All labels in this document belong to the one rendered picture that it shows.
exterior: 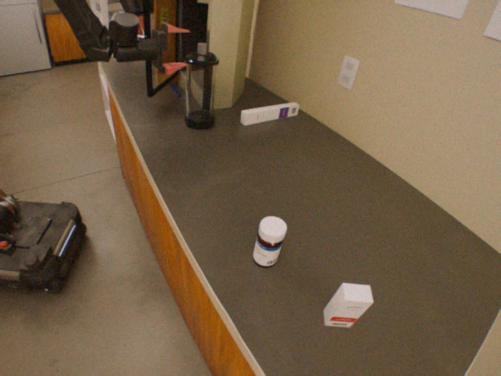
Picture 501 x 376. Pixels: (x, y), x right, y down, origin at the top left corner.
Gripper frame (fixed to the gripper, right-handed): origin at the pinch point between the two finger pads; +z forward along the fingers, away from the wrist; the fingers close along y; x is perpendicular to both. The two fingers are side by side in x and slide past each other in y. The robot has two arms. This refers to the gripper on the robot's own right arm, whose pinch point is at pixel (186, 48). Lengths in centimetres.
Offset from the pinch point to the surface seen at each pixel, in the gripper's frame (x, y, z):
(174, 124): 2.2, -25.9, -2.4
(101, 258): 36, -121, -43
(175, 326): -22, -120, -17
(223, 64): 8.9, -7.9, 17.9
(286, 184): -39.5, -25.7, 12.7
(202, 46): -1.2, 0.6, 4.8
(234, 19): 8.9, 8.3, 20.4
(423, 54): -42, 12, 55
